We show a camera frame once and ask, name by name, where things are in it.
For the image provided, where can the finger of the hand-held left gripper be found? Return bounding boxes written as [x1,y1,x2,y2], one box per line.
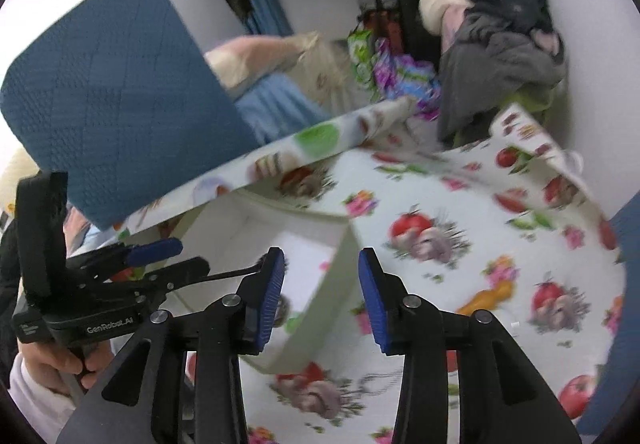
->
[132,258,211,296]
[85,238,183,276]

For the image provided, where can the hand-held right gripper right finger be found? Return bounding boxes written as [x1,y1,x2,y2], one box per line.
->
[357,246,583,444]

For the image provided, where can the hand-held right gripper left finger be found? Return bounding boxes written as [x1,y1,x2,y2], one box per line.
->
[55,246,286,444]

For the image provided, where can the black spiral hair tie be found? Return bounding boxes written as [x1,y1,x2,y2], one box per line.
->
[272,296,292,325]

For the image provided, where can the black hairpin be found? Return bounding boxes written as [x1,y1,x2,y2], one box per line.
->
[205,261,263,282]

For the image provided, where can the white cardboard box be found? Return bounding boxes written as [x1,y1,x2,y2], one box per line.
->
[185,201,363,375]

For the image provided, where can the person's left hand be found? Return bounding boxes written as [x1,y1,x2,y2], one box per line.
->
[20,339,113,397]

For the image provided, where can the fruit printed tablecloth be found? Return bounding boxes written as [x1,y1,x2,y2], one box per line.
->
[115,96,628,444]

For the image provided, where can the large blue fabric chair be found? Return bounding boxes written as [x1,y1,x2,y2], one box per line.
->
[0,0,261,231]

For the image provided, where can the light blue pleated cloth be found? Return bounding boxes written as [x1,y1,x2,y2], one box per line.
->
[232,74,331,145]

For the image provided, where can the purple patterned cloth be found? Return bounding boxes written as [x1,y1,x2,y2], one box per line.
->
[372,38,443,117]

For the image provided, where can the green patterned bag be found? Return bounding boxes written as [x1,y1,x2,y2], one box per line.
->
[347,26,381,75]

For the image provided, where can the small blue fabric chair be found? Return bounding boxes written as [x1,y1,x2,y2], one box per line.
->
[575,209,638,432]

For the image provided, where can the dark grey garment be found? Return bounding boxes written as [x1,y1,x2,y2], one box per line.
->
[437,14,568,145]

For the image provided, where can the red striped bag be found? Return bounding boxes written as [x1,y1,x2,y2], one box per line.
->
[365,11,401,45]

